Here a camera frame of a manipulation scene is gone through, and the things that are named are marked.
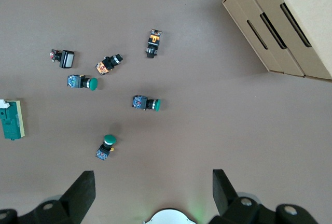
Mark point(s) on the green pushbutton yellow tab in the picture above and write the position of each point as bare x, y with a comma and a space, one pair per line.
110, 139

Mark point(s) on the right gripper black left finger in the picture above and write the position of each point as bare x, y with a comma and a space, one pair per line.
70, 206

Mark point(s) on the green load switch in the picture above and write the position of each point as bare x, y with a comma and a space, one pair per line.
10, 128

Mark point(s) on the square white illuminated pushbutton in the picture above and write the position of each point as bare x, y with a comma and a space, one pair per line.
68, 59

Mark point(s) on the brown table cover sheet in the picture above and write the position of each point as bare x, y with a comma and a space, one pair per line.
207, 130

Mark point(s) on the green pushbutton blue block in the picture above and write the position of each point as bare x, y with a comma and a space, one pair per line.
156, 104
93, 83

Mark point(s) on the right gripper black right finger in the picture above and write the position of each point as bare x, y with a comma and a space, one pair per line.
233, 208

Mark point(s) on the black selector switch orange block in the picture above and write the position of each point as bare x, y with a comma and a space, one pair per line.
154, 40
107, 63

